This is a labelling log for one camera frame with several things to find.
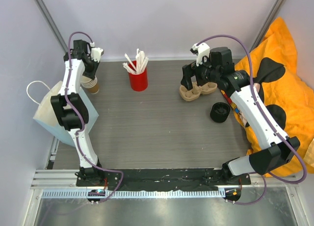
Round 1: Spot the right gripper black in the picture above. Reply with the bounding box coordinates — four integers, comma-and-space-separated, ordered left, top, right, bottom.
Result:
181, 53, 220, 91

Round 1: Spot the light blue paper bag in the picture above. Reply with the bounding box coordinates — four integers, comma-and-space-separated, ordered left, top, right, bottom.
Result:
26, 81, 99, 147

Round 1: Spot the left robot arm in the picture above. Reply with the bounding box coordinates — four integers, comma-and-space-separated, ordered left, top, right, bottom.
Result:
51, 40, 105, 186

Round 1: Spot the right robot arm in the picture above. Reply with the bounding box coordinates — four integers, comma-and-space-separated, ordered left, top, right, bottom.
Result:
181, 43, 300, 184

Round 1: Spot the brown paper coffee cup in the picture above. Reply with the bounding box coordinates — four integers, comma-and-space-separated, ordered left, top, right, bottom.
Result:
81, 76, 99, 94

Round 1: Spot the brown pulp cup carrier stack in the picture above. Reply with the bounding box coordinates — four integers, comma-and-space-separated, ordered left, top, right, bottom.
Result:
179, 82, 217, 102

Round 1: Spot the red plastic cup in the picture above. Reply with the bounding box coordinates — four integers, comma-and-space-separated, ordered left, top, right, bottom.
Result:
128, 68, 148, 91

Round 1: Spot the orange cartoon pillow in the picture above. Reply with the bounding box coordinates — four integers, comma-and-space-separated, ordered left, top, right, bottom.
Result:
218, 16, 314, 178

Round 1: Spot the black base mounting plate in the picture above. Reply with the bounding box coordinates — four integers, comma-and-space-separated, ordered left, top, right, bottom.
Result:
75, 168, 251, 192

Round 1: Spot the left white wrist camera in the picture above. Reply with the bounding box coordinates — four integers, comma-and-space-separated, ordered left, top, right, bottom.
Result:
91, 47, 104, 62

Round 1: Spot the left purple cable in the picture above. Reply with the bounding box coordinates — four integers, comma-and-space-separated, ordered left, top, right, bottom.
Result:
67, 31, 125, 203

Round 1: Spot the left aluminium frame post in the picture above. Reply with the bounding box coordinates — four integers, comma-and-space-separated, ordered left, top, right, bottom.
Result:
34, 0, 68, 57

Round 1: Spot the aluminium frame post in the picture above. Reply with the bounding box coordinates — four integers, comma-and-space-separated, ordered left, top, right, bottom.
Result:
34, 0, 68, 57
250, 0, 286, 51

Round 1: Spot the right aluminium frame post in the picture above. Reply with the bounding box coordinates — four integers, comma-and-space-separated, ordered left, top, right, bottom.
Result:
250, 0, 286, 51

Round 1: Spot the white slotted cable duct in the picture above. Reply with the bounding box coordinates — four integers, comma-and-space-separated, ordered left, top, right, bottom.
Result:
42, 188, 225, 199

